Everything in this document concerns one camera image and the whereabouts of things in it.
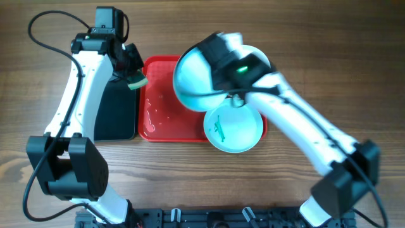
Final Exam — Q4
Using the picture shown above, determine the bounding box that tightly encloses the black tray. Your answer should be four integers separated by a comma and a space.
94, 72, 139, 141

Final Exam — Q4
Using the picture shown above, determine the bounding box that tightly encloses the black mounting rail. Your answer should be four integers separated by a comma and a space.
74, 205, 357, 228

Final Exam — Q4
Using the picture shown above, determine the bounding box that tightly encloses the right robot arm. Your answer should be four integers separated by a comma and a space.
183, 33, 383, 227

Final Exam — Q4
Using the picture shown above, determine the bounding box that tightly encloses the red tray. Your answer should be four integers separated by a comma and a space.
138, 55, 268, 143

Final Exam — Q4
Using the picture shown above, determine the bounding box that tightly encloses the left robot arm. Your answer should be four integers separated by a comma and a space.
23, 34, 144, 227

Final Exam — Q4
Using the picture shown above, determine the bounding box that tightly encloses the clean white plate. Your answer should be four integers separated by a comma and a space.
239, 45, 271, 67

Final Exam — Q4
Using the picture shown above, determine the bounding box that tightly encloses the green yellow sponge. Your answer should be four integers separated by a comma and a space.
127, 70, 148, 90

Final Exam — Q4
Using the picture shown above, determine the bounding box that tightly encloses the plate with green stain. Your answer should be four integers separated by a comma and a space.
203, 98, 265, 153
173, 47, 227, 112

